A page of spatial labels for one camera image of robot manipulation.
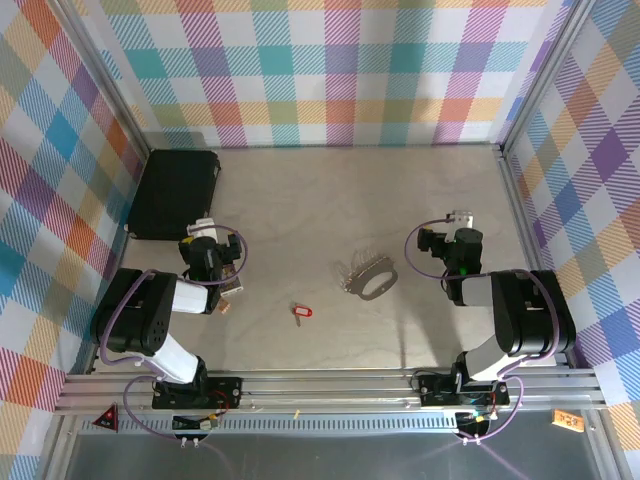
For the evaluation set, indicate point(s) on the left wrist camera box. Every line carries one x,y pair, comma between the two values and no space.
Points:
202,227

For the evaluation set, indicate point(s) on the aluminium rail beam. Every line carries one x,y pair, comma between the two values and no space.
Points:
325,395

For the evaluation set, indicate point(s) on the small orange matchbox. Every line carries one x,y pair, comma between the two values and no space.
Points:
225,306

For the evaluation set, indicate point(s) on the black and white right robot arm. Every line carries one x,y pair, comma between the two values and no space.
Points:
525,315

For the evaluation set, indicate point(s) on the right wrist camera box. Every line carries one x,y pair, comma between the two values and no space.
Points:
461,220

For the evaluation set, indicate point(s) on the aluminium frame post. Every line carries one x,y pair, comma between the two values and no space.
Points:
107,75
542,75

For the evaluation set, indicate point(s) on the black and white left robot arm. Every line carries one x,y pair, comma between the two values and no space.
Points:
135,310

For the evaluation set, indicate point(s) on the red triangle sign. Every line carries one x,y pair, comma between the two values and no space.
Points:
106,420

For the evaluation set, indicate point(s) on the aluminium side rail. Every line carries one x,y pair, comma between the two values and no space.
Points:
520,210

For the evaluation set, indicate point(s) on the black hard case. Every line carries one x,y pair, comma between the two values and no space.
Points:
170,195

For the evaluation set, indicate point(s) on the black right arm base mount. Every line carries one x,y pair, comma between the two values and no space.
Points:
435,390

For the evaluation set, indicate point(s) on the key with red tag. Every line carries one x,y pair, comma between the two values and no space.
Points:
304,312

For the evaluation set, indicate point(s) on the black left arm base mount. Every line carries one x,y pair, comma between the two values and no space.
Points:
225,392

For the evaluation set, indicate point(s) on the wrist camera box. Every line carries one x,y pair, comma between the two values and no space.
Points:
202,227
461,220

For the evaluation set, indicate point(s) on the playing card deck box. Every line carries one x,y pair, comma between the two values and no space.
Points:
234,285

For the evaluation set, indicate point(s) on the orange paper tag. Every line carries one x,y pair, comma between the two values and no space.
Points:
569,421

